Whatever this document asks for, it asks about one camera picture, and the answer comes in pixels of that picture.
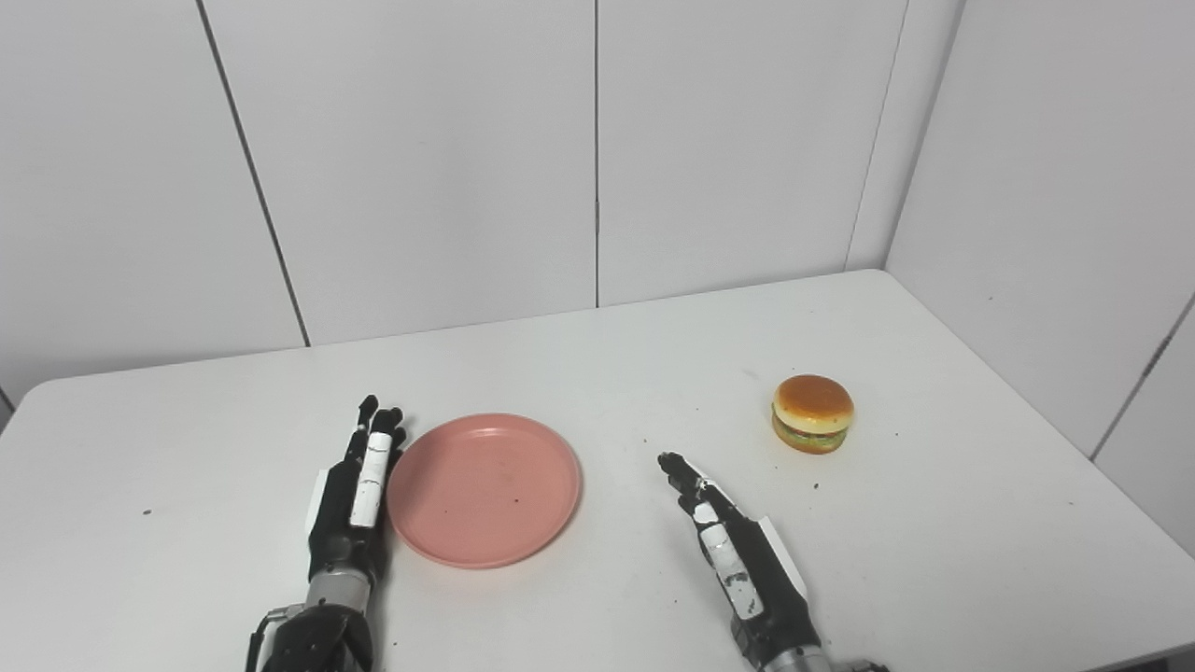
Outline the toy hamburger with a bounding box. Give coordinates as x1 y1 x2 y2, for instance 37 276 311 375
771 374 855 455

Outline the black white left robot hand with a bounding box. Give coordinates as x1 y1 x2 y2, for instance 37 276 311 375
306 395 408 584

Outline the pink round plate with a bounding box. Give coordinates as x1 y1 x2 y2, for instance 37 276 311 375
387 413 583 570

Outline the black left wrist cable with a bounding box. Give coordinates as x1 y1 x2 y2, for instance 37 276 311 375
245 607 305 672

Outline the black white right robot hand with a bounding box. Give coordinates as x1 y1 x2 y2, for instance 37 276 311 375
657 452 822 668

